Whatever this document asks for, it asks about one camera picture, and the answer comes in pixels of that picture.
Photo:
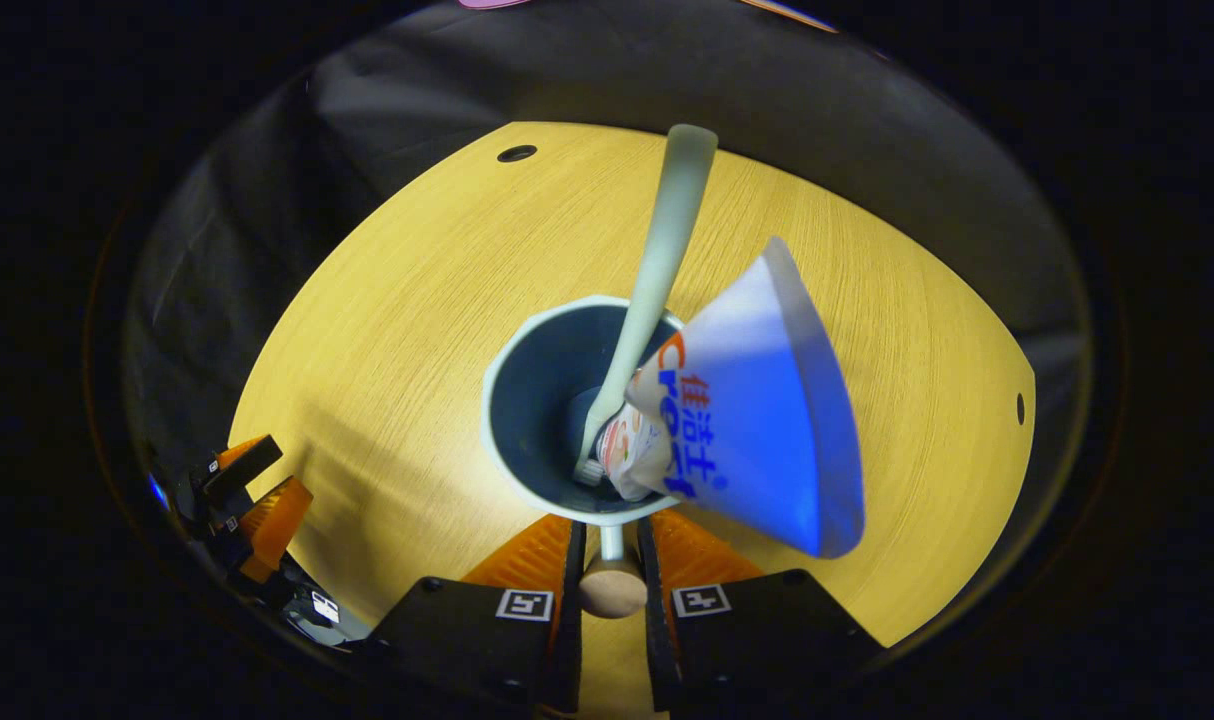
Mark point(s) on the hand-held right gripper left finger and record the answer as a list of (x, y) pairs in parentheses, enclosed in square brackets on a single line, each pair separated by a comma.
[(567, 640)]

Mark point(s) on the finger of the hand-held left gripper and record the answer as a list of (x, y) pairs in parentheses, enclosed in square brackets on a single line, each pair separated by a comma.
[(277, 520), (247, 465)]

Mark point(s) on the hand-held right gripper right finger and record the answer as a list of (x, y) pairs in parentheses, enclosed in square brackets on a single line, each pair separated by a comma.
[(657, 640)]

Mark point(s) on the white toothpaste tube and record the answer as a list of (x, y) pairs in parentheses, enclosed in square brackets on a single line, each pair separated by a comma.
[(767, 420)]

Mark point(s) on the pale green toothbrush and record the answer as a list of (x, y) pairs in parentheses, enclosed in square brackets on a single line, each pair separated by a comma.
[(672, 220)]

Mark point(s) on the black backdrop cloth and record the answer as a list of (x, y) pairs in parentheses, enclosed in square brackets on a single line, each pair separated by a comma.
[(617, 70)]

